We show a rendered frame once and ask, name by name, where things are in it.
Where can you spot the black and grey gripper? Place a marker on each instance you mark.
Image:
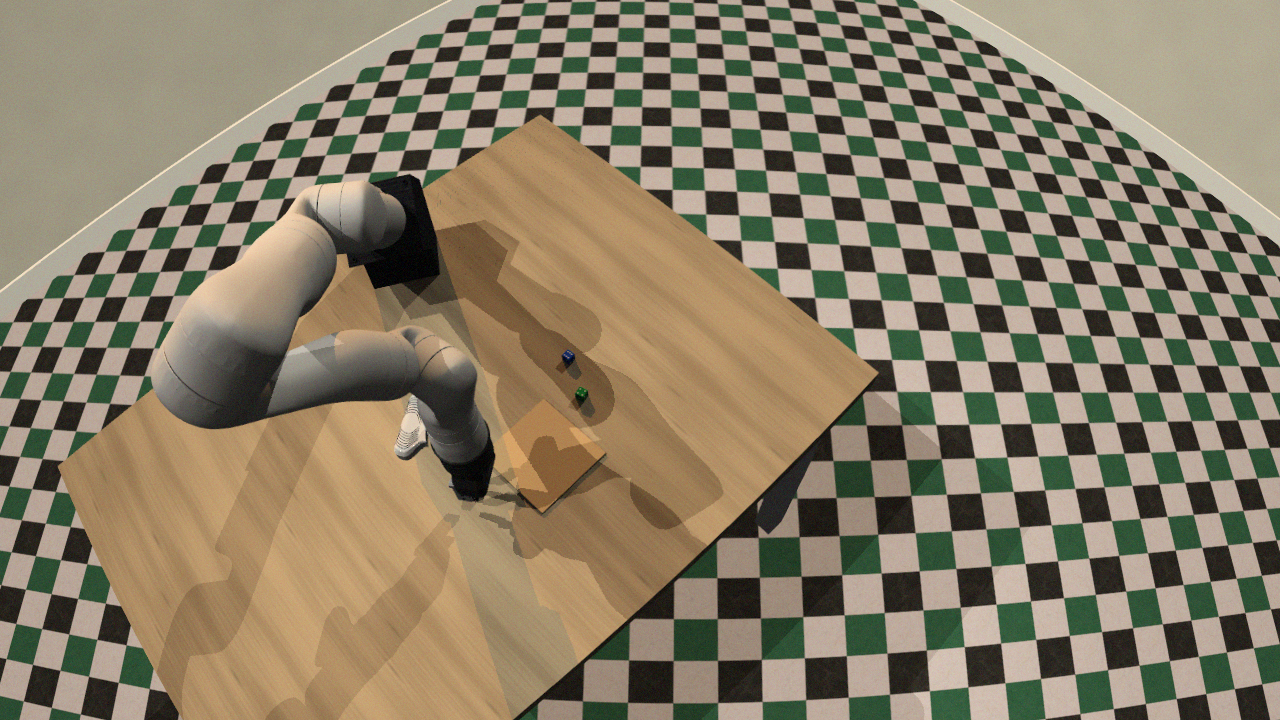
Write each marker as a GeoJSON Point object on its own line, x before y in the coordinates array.
{"type": "Point", "coordinates": [466, 459]}

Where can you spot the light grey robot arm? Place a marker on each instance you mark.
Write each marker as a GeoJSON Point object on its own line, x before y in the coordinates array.
{"type": "Point", "coordinates": [234, 330]}

